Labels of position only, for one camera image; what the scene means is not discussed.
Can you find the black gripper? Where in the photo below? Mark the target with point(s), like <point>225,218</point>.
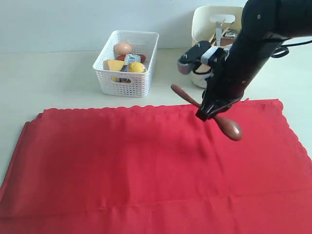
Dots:
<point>246,58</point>

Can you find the dark wooden spoon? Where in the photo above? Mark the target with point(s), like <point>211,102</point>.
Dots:
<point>228,127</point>

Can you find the wooden chopstick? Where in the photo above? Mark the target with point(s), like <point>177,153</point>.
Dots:
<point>213,43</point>
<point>218,27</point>

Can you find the stainless steel cup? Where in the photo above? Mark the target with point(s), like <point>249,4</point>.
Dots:
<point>230,34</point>

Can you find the silver table knife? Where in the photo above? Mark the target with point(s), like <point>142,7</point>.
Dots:
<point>218,38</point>

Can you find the red sausage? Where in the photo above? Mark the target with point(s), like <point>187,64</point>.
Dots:
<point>143,58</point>

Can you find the yellow lemon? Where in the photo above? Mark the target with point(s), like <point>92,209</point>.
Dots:
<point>136,67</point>

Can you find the red table cloth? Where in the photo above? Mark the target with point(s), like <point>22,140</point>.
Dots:
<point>157,170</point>

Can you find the blue white milk carton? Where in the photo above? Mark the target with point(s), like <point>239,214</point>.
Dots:
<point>130,58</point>

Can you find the yellow cheese wedge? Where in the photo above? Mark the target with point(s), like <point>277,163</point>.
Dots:
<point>113,65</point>

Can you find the brown egg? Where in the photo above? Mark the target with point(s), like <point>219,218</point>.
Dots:
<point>122,48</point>

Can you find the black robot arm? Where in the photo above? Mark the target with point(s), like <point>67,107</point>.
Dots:
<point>265,25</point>

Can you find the cream plastic bin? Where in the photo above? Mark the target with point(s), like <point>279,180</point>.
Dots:
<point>205,17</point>

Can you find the white perforated plastic basket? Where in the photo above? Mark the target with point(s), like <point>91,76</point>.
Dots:
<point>144,43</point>

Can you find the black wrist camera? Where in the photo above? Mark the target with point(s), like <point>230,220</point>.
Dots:
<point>201,54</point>

